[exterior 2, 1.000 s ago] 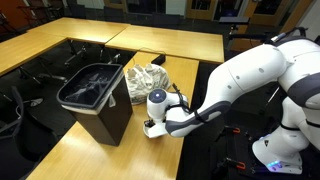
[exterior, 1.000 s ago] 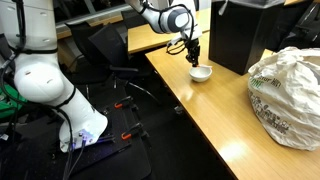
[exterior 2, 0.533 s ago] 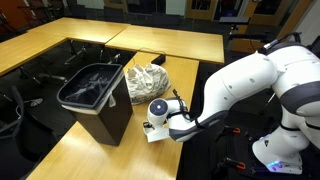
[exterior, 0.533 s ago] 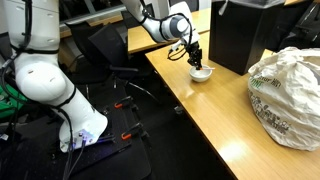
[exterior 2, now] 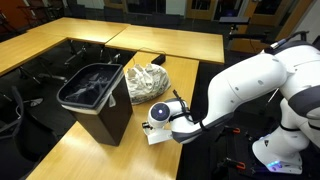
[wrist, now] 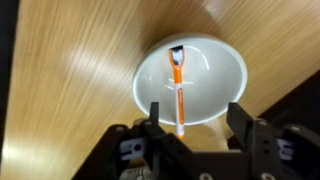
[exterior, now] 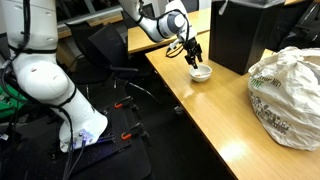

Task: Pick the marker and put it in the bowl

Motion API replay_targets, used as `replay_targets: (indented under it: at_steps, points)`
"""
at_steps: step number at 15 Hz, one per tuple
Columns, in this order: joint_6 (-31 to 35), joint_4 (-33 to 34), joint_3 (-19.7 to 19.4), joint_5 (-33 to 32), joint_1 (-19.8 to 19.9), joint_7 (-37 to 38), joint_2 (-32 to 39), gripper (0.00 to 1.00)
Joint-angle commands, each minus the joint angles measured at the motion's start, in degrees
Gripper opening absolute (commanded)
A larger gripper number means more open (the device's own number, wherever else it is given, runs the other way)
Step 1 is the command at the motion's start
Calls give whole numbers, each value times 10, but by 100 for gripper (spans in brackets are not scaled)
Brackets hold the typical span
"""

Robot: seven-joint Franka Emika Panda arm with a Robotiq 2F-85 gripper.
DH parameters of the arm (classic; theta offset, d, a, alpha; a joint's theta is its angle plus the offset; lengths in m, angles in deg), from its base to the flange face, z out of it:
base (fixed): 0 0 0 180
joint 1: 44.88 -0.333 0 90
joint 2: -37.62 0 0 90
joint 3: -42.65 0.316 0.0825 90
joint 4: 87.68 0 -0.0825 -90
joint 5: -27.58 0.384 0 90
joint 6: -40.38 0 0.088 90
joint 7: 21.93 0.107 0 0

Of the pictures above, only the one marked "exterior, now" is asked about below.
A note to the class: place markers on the white crumpled plastic bag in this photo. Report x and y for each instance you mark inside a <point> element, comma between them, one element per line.
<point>286,100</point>

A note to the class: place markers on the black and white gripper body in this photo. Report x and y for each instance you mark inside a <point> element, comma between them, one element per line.
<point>189,45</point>

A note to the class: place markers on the black trash bin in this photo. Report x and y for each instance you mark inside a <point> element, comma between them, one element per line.
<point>243,33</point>

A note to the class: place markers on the orange and white marker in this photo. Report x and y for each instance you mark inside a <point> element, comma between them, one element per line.
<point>198,75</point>

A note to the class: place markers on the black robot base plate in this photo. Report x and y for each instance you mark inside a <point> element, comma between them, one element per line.
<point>100,146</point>

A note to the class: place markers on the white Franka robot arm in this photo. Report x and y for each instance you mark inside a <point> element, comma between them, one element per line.
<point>50,80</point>

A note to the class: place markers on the white ceramic bowl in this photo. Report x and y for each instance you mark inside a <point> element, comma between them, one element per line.
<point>200,73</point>

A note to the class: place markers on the black office chair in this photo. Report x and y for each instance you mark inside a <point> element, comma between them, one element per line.
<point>106,50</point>

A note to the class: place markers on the green object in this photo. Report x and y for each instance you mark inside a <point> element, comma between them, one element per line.
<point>8,103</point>

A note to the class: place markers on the dark office chair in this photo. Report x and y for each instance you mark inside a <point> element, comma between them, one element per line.
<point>300,23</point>

